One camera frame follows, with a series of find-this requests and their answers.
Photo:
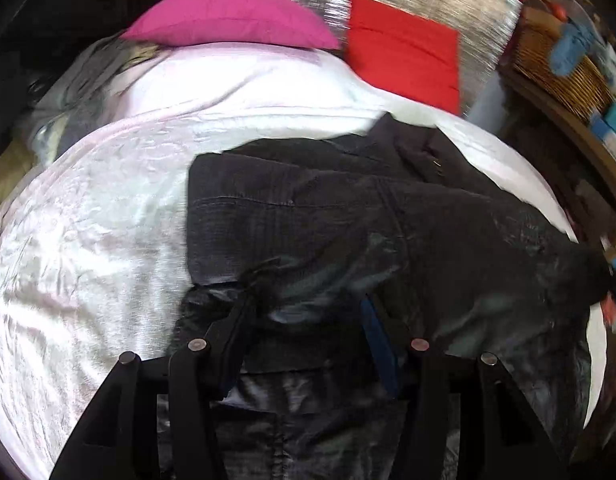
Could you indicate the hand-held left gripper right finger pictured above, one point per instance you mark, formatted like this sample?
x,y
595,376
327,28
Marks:
x,y
380,347

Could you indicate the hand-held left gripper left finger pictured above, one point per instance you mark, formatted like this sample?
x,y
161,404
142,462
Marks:
x,y
236,327

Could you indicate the grey clothes pile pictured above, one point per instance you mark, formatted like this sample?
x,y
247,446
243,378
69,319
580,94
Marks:
x,y
75,95

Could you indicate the black clothes pile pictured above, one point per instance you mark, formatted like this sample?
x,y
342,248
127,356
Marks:
x,y
33,45

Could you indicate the wooden shelf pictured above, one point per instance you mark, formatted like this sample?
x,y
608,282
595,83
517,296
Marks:
x,y
582,140

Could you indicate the wicker basket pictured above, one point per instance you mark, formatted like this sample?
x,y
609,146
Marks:
x,y
557,67

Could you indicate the blue cloth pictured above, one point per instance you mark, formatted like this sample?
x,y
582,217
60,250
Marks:
x,y
570,47

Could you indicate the red cushion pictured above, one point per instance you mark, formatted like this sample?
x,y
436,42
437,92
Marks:
x,y
407,55

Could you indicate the pink pillow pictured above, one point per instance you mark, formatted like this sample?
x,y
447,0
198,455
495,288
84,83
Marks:
x,y
228,19

